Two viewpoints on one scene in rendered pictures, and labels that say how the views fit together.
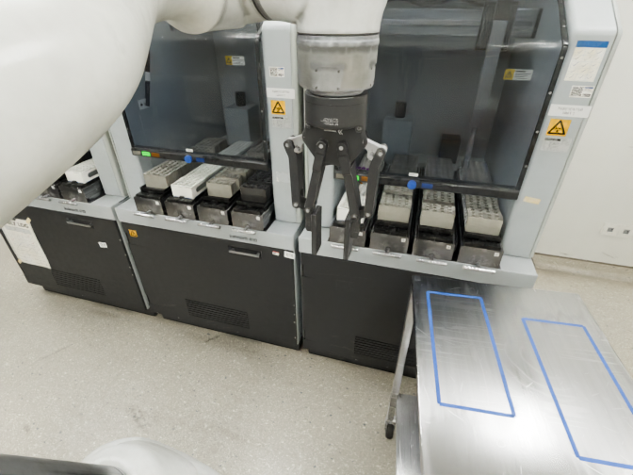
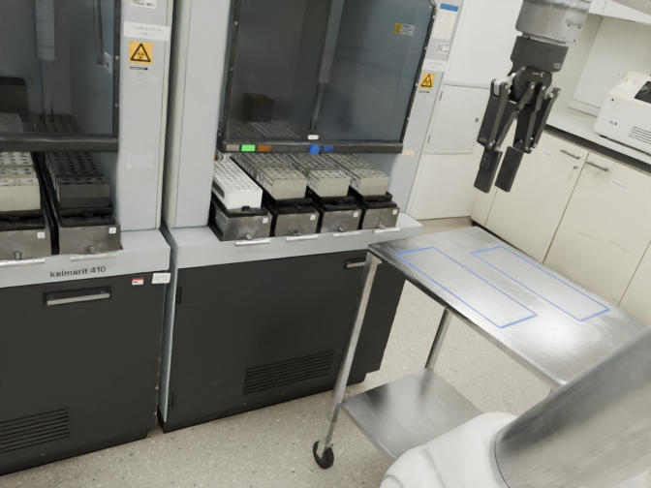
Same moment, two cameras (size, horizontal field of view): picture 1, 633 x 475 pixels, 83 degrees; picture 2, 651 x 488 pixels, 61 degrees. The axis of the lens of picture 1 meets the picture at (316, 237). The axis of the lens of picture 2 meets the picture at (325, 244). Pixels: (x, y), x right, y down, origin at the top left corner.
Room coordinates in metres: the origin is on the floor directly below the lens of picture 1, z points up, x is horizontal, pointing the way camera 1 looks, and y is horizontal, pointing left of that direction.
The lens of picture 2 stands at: (0.11, 0.81, 1.43)
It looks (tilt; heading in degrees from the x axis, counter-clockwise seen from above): 26 degrees down; 308
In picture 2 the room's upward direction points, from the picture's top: 12 degrees clockwise
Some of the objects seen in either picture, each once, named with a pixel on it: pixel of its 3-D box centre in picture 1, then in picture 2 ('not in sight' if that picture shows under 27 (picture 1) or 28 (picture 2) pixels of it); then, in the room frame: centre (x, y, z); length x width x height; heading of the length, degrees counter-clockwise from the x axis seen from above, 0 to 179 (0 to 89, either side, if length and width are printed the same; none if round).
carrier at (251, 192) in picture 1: (254, 193); (84, 194); (1.31, 0.25, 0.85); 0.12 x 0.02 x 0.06; 74
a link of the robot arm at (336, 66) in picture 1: (336, 63); (550, 19); (0.45, -0.02, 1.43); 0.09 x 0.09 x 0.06
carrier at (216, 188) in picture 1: (219, 189); (12, 197); (1.35, 0.40, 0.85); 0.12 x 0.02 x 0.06; 75
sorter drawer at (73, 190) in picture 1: (122, 167); not in sight; (1.77, 1.01, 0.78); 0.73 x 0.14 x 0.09; 164
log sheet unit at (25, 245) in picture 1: (21, 241); not in sight; (1.59, 1.57, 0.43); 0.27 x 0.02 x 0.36; 74
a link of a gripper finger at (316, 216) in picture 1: (316, 230); (487, 169); (0.46, 0.00, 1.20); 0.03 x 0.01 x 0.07; 164
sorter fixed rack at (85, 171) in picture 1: (99, 166); not in sight; (1.64, 1.05, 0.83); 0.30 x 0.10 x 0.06; 164
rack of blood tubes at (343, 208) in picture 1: (357, 199); (226, 181); (1.29, -0.16, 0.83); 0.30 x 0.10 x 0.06; 164
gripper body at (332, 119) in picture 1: (334, 128); (532, 72); (0.45, -0.02, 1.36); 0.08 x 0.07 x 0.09; 74
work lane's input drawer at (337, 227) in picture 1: (362, 197); (208, 180); (1.42, -0.20, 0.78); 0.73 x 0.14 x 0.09; 164
